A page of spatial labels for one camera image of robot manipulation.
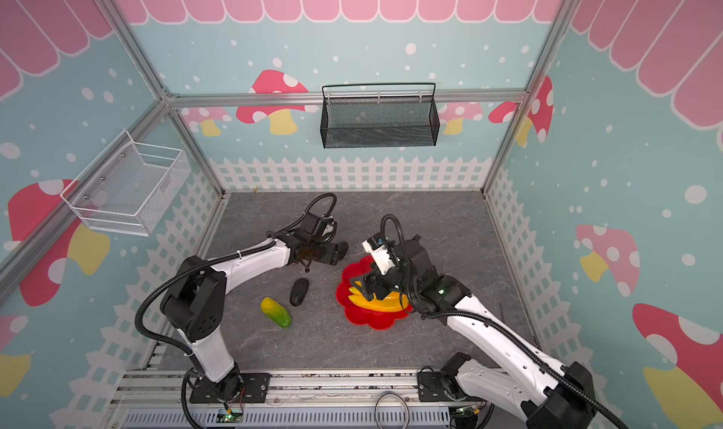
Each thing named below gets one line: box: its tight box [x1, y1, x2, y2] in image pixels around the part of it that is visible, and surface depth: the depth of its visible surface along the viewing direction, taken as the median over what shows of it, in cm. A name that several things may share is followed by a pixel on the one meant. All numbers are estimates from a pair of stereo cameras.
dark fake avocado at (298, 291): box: [289, 277, 309, 307], surface depth 91 cm
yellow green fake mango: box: [259, 297, 292, 330], surface depth 86 cm
